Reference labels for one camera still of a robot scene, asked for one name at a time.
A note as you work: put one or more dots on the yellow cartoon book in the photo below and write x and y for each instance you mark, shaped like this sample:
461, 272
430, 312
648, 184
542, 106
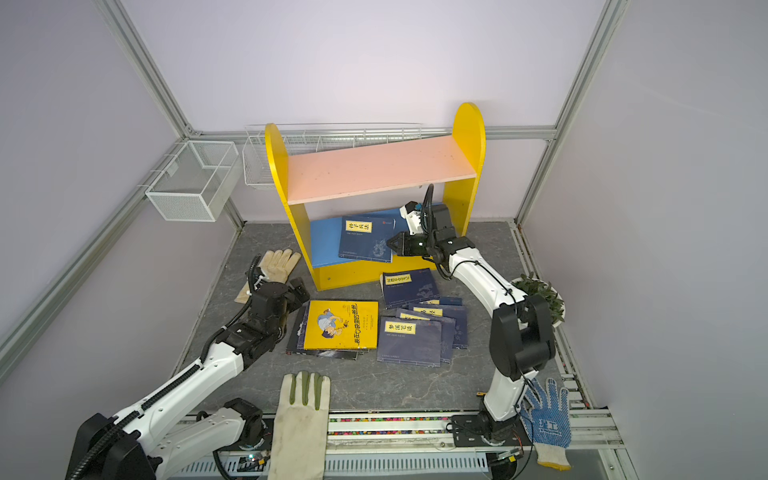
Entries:
341, 325

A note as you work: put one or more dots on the yellow wooden bookshelf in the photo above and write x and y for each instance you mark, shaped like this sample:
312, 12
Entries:
456, 161

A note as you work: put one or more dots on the white wire wall basket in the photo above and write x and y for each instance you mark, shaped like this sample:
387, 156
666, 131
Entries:
306, 138

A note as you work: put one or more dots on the navy book one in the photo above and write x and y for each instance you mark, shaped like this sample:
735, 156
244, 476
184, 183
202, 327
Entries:
402, 288

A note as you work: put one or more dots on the blue dotted work glove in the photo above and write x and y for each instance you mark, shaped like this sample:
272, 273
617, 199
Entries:
545, 417

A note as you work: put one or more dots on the beige cloth glove on table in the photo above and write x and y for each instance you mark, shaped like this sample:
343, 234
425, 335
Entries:
267, 274

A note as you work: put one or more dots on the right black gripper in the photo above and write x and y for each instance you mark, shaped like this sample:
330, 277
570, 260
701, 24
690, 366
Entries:
404, 248

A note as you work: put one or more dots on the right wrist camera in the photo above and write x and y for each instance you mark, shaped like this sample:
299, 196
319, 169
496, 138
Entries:
411, 213

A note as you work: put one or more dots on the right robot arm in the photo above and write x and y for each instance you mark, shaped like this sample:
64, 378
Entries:
521, 335

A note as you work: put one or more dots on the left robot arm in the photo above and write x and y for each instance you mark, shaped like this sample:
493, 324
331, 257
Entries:
146, 439

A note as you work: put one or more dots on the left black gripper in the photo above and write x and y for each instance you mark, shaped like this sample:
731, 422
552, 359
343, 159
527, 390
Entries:
296, 302

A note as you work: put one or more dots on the white mesh box basket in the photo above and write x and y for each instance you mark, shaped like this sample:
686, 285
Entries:
197, 181

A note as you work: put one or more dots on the white green work glove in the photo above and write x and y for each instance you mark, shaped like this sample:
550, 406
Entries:
301, 427

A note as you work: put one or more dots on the potted green plant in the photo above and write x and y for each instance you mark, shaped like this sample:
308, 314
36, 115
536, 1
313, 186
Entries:
534, 286

